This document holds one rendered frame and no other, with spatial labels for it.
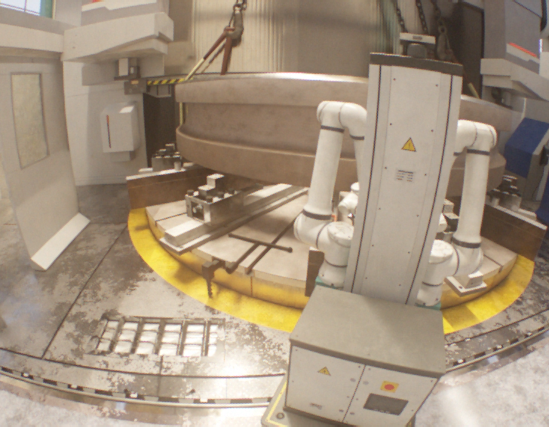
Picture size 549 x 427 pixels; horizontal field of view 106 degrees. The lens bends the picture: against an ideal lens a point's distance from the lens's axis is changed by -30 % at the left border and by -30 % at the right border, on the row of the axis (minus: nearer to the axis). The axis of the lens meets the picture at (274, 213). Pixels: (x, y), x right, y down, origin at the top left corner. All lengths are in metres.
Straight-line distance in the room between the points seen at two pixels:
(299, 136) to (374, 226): 1.49
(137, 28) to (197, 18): 2.01
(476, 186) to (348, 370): 0.96
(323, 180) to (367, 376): 0.90
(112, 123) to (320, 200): 4.47
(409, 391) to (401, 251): 0.56
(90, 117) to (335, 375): 5.74
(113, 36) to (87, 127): 2.74
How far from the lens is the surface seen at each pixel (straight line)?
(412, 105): 1.12
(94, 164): 6.19
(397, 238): 1.24
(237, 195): 2.81
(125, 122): 5.34
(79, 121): 6.20
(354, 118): 1.37
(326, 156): 1.43
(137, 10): 4.19
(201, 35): 5.41
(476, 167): 1.46
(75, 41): 4.01
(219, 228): 2.85
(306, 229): 1.50
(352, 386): 1.17
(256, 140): 2.69
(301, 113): 2.52
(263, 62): 5.31
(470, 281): 2.47
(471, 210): 1.48
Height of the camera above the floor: 1.61
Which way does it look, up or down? 23 degrees down
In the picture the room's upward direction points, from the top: 1 degrees clockwise
